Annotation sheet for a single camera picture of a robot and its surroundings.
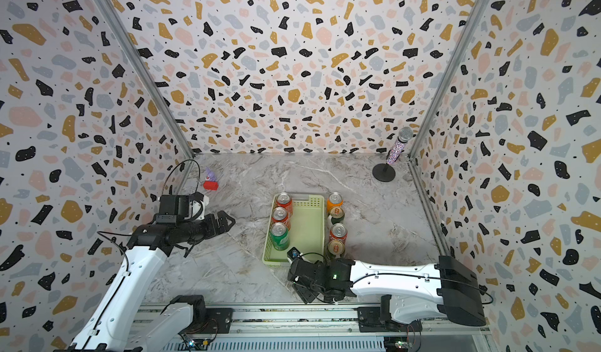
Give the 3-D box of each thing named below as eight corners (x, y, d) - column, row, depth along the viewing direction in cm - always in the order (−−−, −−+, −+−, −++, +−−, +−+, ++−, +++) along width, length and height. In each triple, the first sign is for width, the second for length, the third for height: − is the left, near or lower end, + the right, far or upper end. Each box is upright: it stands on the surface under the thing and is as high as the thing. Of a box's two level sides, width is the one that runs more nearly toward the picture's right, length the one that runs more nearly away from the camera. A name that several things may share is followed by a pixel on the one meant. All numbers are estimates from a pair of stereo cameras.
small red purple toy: (205, 192, 109) (203, 187, 106) (208, 172, 117) (206, 167, 114) (218, 190, 110) (216, 185, 107) (220, 170, 118) (218, 166, 115)
